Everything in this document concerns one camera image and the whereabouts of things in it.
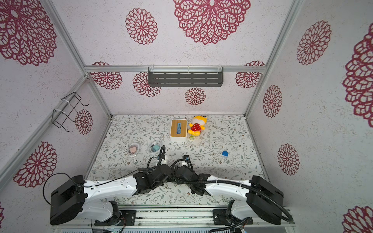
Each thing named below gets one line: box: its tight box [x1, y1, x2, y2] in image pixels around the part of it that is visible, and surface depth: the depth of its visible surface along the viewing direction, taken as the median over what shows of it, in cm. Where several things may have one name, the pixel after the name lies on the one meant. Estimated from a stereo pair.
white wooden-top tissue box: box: [169, 118, 188, 143], surface depth 107 cm
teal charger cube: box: [152, 144, 161, 152], surface depth 100 cm
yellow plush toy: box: [187, 115, 208, 137], surface depth 108 cm
